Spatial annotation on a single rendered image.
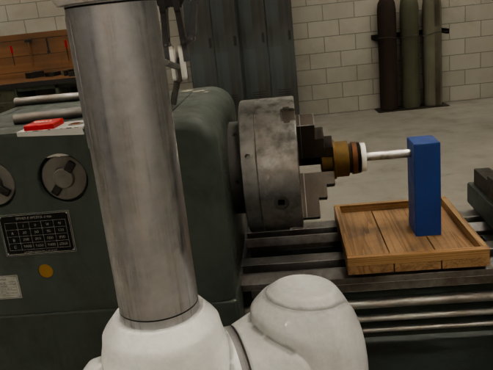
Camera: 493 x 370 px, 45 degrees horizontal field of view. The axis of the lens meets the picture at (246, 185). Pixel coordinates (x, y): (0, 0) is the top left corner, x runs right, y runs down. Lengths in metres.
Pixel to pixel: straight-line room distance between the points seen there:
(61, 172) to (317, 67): 6.85
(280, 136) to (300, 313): 0.57
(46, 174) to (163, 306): 0.60
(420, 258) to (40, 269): 0.80
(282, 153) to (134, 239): 0.63
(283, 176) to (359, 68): 6.79
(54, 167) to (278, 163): 0.46
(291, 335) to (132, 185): 0.28
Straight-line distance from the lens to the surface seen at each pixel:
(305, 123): 1.31
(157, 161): 0.67
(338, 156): 1.38
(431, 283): 1.39
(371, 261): 1.32
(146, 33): 0.66
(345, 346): 0.80
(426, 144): 1.40
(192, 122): 1.15
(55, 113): 1.33
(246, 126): 1.29
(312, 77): 7.94
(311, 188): 1.38
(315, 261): 1.40
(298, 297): 0.79
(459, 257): 1.35
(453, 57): 8.30
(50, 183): 1.26
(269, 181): 1.26
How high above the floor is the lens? 1.44
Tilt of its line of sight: 16 degrees down
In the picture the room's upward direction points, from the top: 6 degrees counter-clockwise
